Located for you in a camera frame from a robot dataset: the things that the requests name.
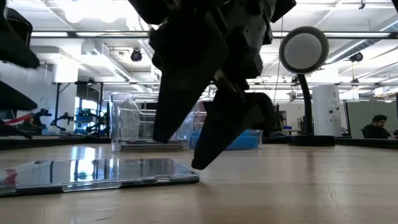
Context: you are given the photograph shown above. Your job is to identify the small clear plastic bin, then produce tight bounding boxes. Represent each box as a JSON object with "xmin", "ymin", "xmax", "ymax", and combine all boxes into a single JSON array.
[{"xmin": 188, "ymin": 98, "xmax": 264, "ymax": 151}]

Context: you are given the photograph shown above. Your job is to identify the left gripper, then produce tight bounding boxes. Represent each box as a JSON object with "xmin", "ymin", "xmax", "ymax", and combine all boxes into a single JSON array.
[{"xmin": 0, "ymin": 0, "xmax": 40, "ymax": 140}]

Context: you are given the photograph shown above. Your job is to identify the white cylindrical column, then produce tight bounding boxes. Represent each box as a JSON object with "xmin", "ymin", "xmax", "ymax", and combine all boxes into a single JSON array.
[{"xmin": 312, "ymin": 85, "xmax": 343, "ymax": 138}]

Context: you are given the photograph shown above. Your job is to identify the black ceiling dome camera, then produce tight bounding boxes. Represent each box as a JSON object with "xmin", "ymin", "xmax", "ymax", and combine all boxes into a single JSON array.
[{"xmin": 130, "ymin": 48, "xmax": 144, "ymax": 63}]

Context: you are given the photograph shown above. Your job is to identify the large clear plastic bin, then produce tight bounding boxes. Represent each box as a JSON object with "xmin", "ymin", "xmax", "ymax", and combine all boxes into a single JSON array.
[{"xmin": 108, "ymin": 91, "xmax": 195, "ymax": 152}]

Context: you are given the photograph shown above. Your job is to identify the person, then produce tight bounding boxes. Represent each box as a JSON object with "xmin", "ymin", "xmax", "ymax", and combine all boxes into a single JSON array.
[{"xmin": 362, "ymin": 114, "xmax": 393, "ymax": 139}]

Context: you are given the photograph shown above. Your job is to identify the grey partition panel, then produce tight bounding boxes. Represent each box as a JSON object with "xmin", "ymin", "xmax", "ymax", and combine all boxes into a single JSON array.
[{"xmin": 344, "ymin": 100, "xmax": 398, "ymax": 139}]

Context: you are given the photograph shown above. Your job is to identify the black desk lamp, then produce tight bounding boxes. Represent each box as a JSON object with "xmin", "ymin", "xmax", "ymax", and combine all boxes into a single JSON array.
[{"xmin": 279, "ymin": 26, "xmax": 336, "ymax": 147}]

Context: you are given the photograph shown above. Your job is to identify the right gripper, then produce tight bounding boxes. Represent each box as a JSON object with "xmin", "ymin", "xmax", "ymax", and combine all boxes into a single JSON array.
[{"xmin": 127, "ymin": 0, "xmax": 298, "ymax": 144}]

